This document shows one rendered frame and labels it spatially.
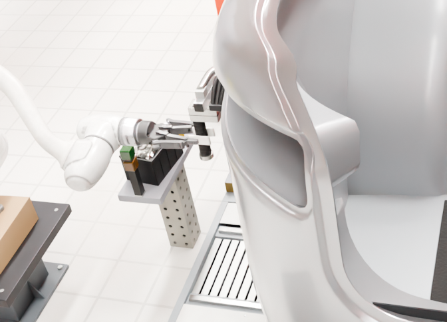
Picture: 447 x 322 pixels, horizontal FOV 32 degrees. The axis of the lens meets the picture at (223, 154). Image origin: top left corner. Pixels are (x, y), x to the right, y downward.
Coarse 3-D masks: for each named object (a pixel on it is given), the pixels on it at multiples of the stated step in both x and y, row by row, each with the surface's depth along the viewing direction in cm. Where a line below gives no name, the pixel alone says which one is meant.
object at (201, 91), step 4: (212, 68) 233; (208, 72) 231; (212, 72) 232; (204, 76) 230; (208, 76) 230; (212, 76) 232; (200, 80) 229; (204, 80) 228; (208, 80) 229; (200, 84) 227; (204, 84) 227; (196, 88) 227; (200, 88) 227; (204, 88) 226; (196, 92) 226; (200, 92) 226; (204, 92) 226; (196, 96) 227; (200, 96) 226; (204, 96) 226
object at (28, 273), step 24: (48, 216) 305; (24, 240) 296; (48, 240) 296; (24, 264) 285; (48, 264) 325; (0, 288) 278; (24, 288) 305; (48, 288) 314; (0, 312) 303; (24, 312) 306
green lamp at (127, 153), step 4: (124, 148) 269; (128, 148) 269; (132, 148) 270; (120, 152) 269; (124, 152) 268; (128, 152) 268; (132, 152) 270; (124, 156) 269; (128, 156) 269; (132, 156) 270
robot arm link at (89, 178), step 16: (0, 80) 242; (16, 80) 243; (16, 96) 241; (32, 112) 239; (32, 128) 238; (48, 128) 239; (48, 144) 236; (64, 144) 236; (80, 144) 236; (96, 144) 238; (64, 160) 234; (80, 160) 233; (96, 160) 235; (64, 176) 234; (80, 176) 231; (96, 176) 235
